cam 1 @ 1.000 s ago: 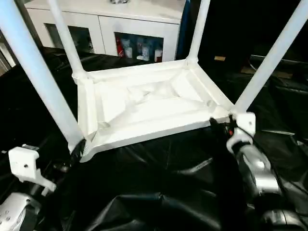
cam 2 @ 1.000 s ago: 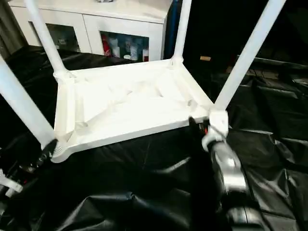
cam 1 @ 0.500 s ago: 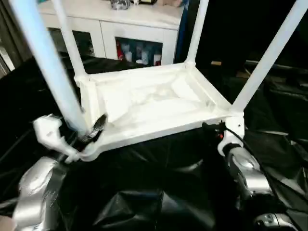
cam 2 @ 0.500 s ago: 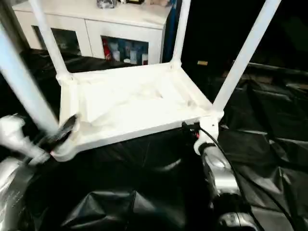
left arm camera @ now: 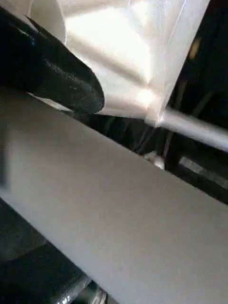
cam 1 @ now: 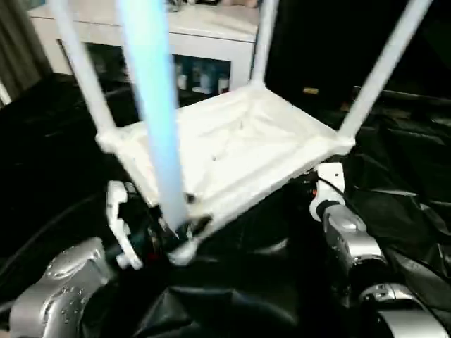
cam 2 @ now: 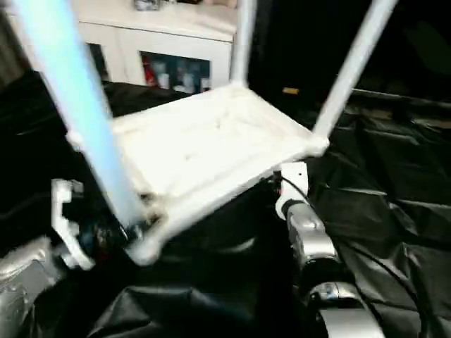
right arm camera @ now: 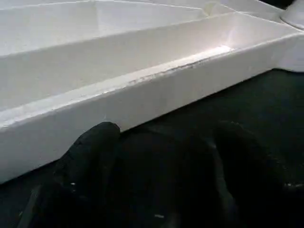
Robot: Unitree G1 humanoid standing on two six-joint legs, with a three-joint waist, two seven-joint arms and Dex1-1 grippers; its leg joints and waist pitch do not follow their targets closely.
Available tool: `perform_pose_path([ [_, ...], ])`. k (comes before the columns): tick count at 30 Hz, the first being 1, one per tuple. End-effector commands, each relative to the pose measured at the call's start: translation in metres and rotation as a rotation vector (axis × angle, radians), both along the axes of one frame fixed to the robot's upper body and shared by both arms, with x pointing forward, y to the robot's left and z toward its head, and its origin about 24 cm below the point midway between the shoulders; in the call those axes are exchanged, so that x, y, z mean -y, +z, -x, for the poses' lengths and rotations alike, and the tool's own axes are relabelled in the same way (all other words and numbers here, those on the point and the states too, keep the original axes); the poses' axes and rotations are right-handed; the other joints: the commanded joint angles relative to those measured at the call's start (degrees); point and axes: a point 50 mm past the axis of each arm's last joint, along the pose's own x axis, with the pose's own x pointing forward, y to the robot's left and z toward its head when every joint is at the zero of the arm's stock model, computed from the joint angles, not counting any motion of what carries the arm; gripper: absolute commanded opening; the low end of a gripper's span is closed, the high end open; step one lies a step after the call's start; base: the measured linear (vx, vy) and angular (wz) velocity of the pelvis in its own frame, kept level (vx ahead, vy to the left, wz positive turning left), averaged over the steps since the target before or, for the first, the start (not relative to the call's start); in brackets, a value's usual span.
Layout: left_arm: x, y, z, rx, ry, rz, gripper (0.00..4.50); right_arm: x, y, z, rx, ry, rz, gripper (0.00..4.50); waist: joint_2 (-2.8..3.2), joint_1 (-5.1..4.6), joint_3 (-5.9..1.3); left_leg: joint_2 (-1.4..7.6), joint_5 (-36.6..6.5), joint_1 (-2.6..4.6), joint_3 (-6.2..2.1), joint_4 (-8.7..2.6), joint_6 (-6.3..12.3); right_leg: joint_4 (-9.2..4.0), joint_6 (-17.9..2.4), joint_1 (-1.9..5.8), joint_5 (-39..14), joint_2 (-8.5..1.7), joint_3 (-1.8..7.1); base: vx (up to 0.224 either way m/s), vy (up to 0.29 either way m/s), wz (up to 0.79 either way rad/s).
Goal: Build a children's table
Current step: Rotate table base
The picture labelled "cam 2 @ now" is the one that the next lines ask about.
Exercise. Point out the grey brown curtain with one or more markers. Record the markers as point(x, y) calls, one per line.
point(14, 53)

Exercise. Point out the red bottle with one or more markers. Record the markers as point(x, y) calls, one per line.
point(149, 70)

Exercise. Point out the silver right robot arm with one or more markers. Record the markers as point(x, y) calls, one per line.
point(313, 232)

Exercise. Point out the black mat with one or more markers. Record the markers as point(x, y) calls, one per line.
point(387, 193)

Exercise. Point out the dark ornament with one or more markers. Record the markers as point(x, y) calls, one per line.
point(148, 4)

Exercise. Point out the white plastic table top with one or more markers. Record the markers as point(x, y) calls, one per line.
point(211, 141)

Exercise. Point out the dark metal bar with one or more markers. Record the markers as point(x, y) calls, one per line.
point(398, 96)

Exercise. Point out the black cabinet with gold label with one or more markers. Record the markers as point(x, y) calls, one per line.
point(289, 45)

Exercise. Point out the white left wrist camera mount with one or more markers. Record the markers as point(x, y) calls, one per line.
point(68, 229)

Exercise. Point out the white plastic table leg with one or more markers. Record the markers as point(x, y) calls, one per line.
point(352, 70)
point(241, 45)
point(70, 88)

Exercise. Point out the white sideboard cabinet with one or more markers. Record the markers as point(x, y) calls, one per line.
point(158, 31)

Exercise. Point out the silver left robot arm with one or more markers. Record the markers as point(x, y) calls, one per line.
point(24, 281)

